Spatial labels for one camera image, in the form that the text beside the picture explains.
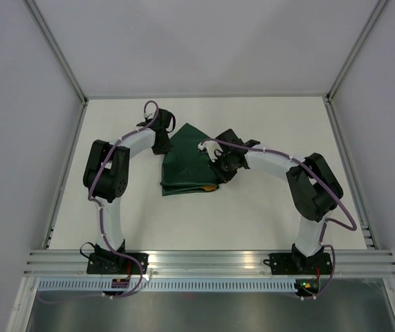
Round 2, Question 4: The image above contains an aluminium side rail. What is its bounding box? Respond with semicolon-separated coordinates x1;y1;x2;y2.
322;95;379;250
39;100;89;250

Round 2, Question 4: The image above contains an aluminium front frame rail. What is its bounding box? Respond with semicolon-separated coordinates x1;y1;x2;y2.
22;250;395;278

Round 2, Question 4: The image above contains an orange plastic fork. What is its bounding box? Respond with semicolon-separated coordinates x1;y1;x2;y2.
202;185;219;192

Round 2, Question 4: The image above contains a white slotted cable duct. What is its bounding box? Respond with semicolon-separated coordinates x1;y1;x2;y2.
37;277;296;293

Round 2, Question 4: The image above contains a dark green cloth napkin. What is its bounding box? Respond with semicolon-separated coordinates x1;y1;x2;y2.
160;123;219;196

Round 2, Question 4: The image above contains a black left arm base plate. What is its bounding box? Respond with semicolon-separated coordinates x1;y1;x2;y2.
86;251;149;275

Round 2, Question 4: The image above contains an aluminium frame post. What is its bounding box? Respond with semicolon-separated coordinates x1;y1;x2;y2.
23;0;88;106
324;0;390;103

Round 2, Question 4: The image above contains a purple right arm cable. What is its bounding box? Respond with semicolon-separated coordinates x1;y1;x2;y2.
200;138;358;301

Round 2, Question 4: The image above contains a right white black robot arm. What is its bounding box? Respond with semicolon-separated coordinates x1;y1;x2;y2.
198;129;343;273

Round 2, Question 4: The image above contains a left aluminium side rail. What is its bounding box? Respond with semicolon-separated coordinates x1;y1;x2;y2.
39;100;89;250

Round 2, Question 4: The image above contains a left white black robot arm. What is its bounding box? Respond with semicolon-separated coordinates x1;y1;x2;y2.
83;107;176;274

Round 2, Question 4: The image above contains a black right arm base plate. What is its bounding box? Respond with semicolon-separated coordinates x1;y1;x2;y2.
263;252;333;276

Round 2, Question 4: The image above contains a left aluminium frame post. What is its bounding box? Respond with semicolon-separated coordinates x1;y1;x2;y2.
23;0;88;106

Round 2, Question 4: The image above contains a right aluminium frame post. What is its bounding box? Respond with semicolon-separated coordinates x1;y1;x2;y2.
324;0;390;103

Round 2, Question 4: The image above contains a right aluminium side rail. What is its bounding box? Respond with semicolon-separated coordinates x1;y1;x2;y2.
322;95;379;250

